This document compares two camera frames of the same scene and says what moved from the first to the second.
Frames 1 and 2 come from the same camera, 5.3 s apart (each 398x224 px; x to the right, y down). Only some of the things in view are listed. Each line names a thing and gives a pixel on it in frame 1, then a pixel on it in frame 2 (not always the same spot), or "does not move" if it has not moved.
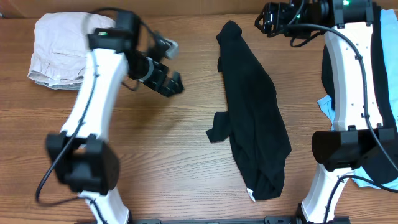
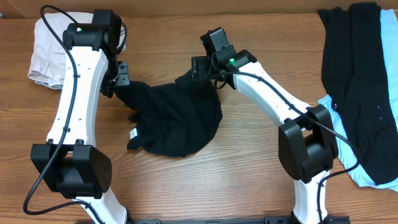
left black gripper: [158, 76] → [122, 73]
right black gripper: [277, 18] → [199, 68]
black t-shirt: [253, 122] → [176, 119]
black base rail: [220, 221] does not move
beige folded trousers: [60, 45] does not move
